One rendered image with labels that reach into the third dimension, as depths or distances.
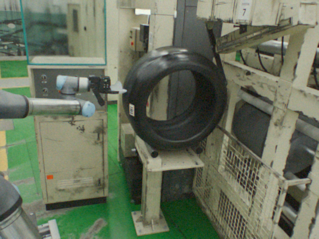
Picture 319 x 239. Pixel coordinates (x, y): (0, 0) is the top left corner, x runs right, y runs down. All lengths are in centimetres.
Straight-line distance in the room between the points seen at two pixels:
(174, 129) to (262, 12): 92
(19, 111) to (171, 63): 74
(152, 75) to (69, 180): 138
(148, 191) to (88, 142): 62
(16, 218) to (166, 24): 139
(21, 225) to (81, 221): 181
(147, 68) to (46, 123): 108
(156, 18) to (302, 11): 82
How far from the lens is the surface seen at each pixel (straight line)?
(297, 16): 130
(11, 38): 1032
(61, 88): 146
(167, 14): 178
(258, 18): 131
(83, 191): 255
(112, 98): 510
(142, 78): 142
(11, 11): 1027
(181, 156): 180
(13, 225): 72
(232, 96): 201
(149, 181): 215
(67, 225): 251
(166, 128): 184
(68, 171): 242
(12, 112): 117
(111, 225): 245
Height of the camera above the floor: 168
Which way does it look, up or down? 21 degrees down
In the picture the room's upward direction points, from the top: 3 degrees clockwise
